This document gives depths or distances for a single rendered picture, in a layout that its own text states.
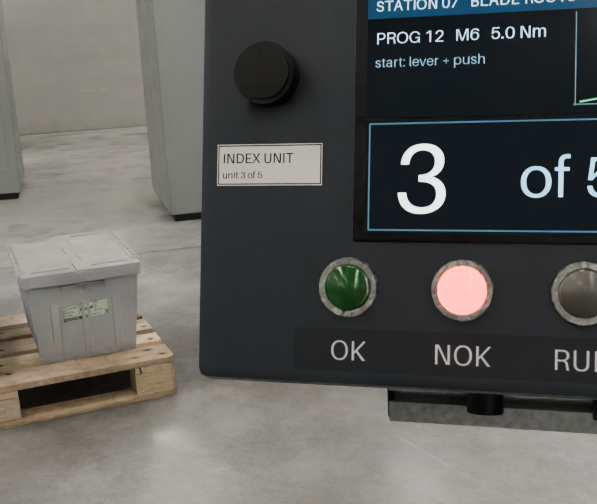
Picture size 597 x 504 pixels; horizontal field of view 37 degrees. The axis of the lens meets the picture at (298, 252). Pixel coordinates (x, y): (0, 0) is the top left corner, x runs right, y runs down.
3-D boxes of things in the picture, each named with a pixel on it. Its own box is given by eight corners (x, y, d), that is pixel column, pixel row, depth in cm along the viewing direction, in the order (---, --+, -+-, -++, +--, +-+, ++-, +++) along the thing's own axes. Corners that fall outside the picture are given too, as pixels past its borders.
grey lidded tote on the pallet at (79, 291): (118, 305, 371) (110, 228, 362) (151, 350, 316) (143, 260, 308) (14, 322, 356) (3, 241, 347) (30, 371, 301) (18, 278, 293)
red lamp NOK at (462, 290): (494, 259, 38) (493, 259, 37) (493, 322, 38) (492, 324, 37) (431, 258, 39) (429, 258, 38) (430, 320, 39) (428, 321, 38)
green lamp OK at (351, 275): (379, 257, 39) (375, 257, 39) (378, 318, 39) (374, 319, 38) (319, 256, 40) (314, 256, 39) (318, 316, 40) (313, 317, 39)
